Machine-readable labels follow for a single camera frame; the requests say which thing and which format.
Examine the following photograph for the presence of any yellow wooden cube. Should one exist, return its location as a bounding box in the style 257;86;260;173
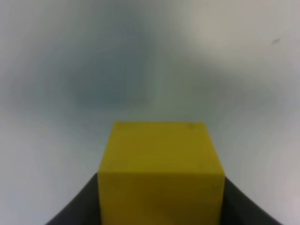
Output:
98;121;225;225

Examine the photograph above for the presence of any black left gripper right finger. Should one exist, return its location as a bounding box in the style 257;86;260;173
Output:
220;178;280;225

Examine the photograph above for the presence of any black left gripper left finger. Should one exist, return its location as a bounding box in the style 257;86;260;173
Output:
47;173;101;225

